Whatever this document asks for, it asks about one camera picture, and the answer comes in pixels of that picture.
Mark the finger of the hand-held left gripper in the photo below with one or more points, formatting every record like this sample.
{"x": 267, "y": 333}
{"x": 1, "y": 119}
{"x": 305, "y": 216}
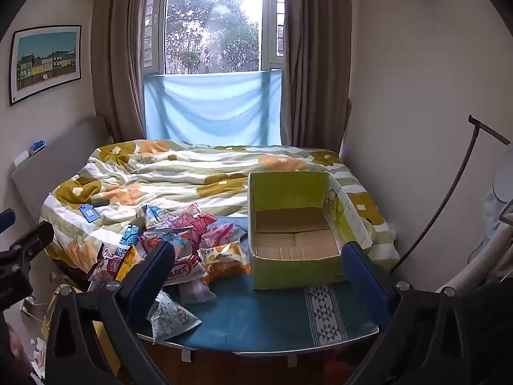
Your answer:
{"x": 7, "y": 220}
{"x": 34, "y": 242}

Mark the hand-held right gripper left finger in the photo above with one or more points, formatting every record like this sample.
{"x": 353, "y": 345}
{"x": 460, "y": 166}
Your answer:
{"x": 154, "y": 278}

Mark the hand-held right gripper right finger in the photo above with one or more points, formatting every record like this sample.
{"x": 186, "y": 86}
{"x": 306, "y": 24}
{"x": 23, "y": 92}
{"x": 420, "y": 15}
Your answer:
{"x": 360, "y": 280}

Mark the pile of mixed snacks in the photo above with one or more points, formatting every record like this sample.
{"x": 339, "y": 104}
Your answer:
{"x": 116, "y": 262}

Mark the white grey printed packet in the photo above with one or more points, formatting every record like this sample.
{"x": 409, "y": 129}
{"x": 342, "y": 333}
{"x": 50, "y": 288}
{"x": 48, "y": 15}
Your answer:
{"x": 172, "y": 317}

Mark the blue dotted snack packet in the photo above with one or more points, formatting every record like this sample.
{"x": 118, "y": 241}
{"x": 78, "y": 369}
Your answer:
{"x": 129, "y": 240}

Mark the white blue snack packet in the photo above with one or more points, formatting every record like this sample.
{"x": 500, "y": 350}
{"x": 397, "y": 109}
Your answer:
{"x": 154, "y": 214}

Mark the green cardboard box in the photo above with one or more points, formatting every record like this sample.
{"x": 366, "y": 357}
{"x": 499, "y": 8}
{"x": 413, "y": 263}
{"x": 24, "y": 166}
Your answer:
{"x": 296, "y": 264}

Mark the pink striped marshmallow packet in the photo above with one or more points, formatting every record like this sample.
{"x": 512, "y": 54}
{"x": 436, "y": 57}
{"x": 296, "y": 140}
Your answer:
{"x": 196, "y": 219}

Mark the orange white cake packet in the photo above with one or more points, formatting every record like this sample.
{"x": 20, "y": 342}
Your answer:
{"x": 226, "y": 262}

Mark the light pink bread packet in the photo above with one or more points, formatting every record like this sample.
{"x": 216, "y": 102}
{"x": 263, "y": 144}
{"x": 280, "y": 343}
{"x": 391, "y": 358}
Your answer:
{"x": 222, "y": 234}

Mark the small blue card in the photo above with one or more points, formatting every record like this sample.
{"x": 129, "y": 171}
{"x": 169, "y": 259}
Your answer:
{"x": 89, "y": 213}

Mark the small white object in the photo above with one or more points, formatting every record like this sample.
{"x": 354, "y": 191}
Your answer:
{"x": 21, "y": 158}

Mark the small black device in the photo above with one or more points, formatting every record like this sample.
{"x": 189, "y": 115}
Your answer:
{"x": 101, "y": 203}

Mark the small blue object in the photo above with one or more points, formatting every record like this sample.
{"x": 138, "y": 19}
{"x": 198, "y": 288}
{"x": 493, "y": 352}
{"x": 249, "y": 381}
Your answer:
{"x": 38, "y": 147}

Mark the grey bed headboard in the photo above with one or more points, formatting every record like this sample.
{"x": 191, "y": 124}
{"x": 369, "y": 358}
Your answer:
{"x": 60, "y": 156}

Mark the floral green striped blanket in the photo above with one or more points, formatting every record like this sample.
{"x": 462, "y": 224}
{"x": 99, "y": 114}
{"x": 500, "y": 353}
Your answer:
{"x": 172, "y": 176}

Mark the teal patterned table mat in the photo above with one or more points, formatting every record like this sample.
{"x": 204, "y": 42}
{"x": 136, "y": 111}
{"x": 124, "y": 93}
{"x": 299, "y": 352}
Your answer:
{"x": 260, "y": 313}

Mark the grey cloth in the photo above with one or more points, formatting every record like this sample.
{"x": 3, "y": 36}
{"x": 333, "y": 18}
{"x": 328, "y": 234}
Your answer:
{"x": 491, "y": 216}

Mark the black curved metal stand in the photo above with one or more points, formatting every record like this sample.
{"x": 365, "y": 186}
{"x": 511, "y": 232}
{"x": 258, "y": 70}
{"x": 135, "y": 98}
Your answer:
{"x": 461, "y": 168}

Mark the light blue cloth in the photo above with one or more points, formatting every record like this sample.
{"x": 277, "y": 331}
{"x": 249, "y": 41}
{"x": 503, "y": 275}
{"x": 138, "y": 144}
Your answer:
{"x": 212, "y": 108}

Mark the brown curtain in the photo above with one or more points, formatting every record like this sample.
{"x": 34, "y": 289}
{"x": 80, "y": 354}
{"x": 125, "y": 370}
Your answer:
{"x": 316, "y": 68}
{"x": 116, "y": 56}

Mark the window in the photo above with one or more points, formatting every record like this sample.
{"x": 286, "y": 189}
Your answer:
{"x": 212, "y": 20}

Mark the white metal frame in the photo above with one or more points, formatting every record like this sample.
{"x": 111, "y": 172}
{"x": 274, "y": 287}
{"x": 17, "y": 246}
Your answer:
{"x": 477, "y": 256}

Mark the framed wall picture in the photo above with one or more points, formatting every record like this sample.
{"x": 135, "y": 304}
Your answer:
{"x": 44, "y": 64}

